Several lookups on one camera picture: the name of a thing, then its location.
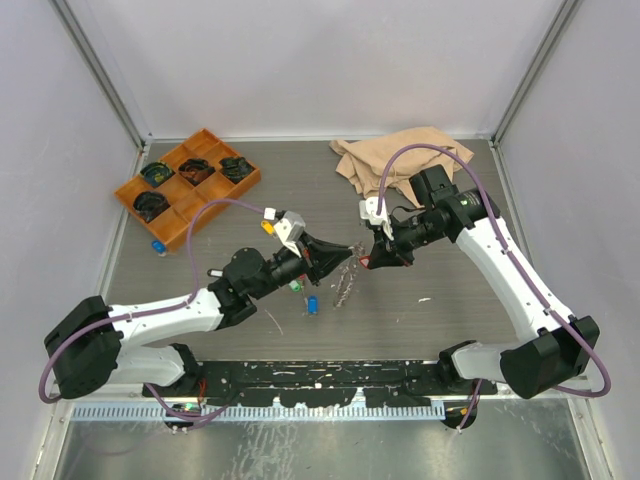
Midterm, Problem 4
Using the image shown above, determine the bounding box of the blue tag key centre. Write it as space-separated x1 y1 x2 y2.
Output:
304 295 319 316

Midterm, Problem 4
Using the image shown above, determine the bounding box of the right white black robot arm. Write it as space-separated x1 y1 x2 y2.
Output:
359 165 600 399

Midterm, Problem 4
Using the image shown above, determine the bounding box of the dark coiled item top right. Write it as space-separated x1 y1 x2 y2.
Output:
220 157 254 184

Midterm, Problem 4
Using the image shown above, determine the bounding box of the perforated metal cable rail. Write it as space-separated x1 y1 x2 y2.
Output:
70 398 446 422

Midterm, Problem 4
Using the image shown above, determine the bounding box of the orange compartment tray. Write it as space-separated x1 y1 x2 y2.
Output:
114 128 261 253

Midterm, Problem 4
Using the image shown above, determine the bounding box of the large metal keyring strip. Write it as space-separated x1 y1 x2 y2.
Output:
333 242 365 308

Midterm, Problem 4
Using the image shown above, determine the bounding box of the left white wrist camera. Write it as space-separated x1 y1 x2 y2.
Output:
274 211 306 257

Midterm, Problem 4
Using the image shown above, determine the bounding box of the blue tag key by tray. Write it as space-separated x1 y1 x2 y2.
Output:
151 240 166 255

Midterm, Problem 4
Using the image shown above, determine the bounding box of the dark coiled item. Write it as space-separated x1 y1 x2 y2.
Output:
220 157 254 184
139 161 174 188
178 158 216 186
133 191 170 223

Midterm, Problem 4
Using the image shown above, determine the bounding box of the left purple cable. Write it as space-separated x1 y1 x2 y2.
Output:
38 198 274 431

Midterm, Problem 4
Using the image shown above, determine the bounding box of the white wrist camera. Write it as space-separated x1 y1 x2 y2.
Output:
359 197 394 240
274 211 306 257

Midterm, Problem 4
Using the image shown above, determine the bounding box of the beige crumpled cloth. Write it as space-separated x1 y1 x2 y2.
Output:
330 126 474 206

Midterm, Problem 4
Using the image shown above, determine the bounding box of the yellow tag key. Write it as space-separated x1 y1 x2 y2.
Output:
261 220 275 235

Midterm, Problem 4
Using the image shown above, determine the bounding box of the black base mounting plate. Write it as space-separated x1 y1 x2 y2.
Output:
156 360 476 408

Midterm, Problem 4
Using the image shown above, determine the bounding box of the dark coiled item top left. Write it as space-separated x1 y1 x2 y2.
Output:
139 161 174 188

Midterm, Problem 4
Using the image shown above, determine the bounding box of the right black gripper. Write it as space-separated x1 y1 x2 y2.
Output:
368 211 446 268

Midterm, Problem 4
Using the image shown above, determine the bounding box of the dark coiled item top middle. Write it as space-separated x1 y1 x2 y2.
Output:
178 158 216 186

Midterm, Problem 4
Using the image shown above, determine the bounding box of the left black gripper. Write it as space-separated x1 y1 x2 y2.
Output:
250 230 350 300

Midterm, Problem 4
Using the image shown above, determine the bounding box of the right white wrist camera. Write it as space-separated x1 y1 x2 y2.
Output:
359 197 394 240

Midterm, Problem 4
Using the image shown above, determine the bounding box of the dark coiled item bottom left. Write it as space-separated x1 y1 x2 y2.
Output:
133 191 170 223

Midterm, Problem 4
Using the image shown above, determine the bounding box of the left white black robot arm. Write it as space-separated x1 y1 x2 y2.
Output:
38 234 353 403

